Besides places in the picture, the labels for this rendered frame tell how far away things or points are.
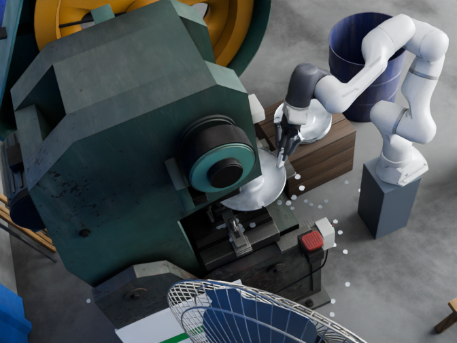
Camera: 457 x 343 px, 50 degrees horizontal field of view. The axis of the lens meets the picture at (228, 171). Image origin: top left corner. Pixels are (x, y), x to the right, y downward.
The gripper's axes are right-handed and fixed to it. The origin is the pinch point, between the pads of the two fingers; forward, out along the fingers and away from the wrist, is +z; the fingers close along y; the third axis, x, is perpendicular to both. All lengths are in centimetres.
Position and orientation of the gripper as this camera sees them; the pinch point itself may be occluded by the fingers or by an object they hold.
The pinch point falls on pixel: (281, 158)
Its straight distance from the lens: 185.2
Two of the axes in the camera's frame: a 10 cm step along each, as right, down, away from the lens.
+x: -7.1, 3.7, -6.0
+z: -1.4, 7.6, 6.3
